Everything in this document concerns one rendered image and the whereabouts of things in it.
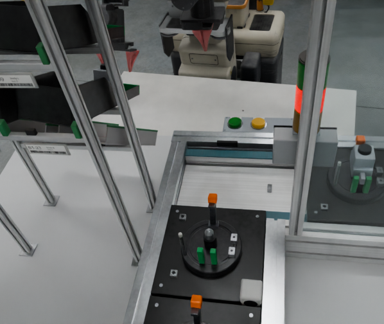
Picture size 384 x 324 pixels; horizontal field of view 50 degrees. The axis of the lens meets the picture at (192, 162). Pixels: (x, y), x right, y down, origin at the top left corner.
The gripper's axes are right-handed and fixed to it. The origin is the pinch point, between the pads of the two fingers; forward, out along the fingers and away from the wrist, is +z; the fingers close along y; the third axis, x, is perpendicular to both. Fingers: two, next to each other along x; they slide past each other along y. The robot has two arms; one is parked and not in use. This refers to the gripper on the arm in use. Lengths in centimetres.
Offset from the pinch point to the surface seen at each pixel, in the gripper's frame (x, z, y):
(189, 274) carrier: -48, 28, 1
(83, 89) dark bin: -31.9, -9.9, -18.8
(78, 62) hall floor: 182, 119, -140
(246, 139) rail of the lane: -3.8, 27.8, 10.4
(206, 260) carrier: -46, 26, 4
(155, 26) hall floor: 235, 117, -86
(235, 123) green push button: 1.4, 26.5, 6.7
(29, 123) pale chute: -19.1, 10.6, -44.7
